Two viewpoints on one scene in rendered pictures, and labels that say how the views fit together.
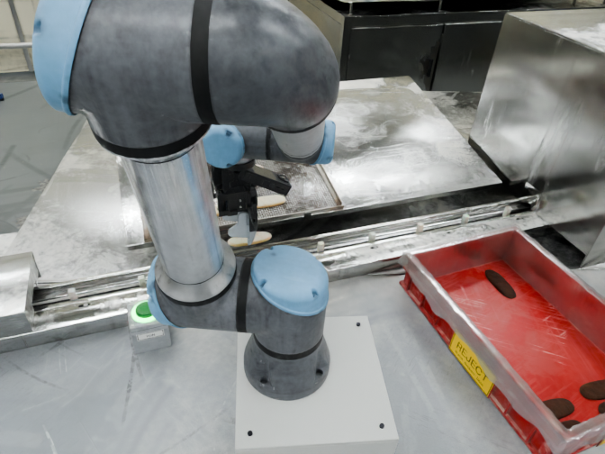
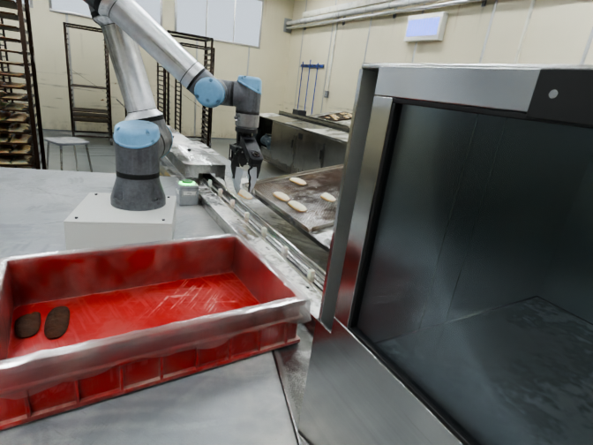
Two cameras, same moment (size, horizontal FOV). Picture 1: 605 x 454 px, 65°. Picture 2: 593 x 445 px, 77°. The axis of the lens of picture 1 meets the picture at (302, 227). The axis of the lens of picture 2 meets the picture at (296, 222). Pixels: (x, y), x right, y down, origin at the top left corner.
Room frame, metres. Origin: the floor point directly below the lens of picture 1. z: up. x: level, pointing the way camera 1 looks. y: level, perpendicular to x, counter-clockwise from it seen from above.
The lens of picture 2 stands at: (0.82, -1.09, 1.27)
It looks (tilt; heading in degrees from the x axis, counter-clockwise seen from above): 20 degrees down; 81
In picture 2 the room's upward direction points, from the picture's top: 7 degrees clockwise
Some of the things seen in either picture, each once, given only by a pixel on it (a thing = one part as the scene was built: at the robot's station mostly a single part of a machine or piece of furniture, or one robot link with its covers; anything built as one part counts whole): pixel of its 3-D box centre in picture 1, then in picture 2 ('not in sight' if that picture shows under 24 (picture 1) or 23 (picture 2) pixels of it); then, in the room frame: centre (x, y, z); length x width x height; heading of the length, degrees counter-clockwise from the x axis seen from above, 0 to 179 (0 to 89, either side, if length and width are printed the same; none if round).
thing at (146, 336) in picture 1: (150, 329); (187, 197); (0.62, 0.29, 0.84); 0.08 x 0.08 x 0.11; 22
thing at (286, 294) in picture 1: (285, 295); (138, 146); (0.52, 0.02, 1.07); 0.13 x 0.12 x 0.14; 88
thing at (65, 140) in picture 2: not in sight; (69, 160); (-1.08, 3.28, 0.23); 0.36 x 0.36 x 0.46; 49
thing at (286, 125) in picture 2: not in sight; (331, 150); (2.06, 4.16, 0.51); 3.00 x 1.26 x 1.03; 112
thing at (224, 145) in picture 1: (235, 135); (214, 92); (0.72, 0.12, 1.23); 0.11 x 0.11 x 0.08; 88
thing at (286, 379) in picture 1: (287, 344); (138, 186); (0.52, 0.01, 0.95); 0.15 x 0.15 x 0.10
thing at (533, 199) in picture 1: (530, 196); not in sight; (1.13, -0.63, 0.90); 0.06 x 0.01 x 0.06; 22
